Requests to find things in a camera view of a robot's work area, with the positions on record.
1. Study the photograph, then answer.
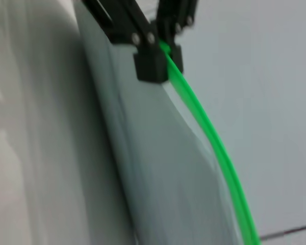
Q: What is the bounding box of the clear green-zip document bag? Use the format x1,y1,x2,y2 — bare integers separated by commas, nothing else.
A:
73,0,261,245

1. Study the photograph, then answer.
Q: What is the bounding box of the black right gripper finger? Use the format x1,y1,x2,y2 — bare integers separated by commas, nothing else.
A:
82,0,168,83
155,0,200,75

